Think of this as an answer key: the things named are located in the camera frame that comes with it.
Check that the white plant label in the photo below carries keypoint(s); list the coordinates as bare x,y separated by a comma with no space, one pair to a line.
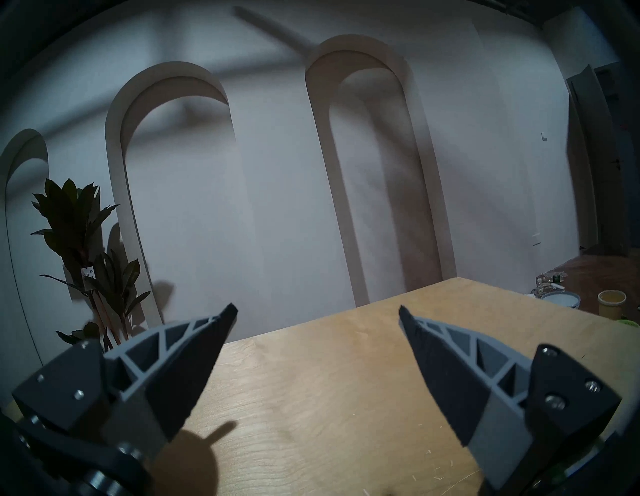
88,278

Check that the dark grey door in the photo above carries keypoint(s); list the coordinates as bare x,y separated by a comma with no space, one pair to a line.
595,165

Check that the green plastic basket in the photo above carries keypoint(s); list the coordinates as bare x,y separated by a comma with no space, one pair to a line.
631,323

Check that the white bucket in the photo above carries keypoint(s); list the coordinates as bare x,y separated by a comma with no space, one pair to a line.
562,299

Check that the tan paper cup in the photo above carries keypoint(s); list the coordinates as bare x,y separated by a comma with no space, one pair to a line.
612,302

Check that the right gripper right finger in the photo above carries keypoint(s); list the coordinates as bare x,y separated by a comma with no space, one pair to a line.
465,380

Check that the tall dark-leaved potted plant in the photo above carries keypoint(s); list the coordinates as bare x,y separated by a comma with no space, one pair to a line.
75,220

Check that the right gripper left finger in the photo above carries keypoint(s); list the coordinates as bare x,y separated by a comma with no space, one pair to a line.
165,370

